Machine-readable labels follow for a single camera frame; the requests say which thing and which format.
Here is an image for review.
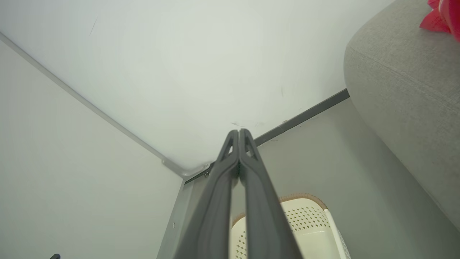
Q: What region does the plain red garment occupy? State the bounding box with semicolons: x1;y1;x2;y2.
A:
419;0;460;44

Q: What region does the cream perforated laundry basket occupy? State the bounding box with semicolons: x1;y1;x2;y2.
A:
230;193;351;259

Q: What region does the dark wall baseboard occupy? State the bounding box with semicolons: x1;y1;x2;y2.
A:
185;89;350;185

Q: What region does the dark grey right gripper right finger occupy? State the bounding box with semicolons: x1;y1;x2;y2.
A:
239;128;304;259

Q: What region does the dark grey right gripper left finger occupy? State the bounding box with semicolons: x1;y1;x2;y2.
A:
173;129;240;259

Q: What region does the grey fabric sofa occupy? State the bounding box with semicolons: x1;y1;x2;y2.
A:
343;0;460;231

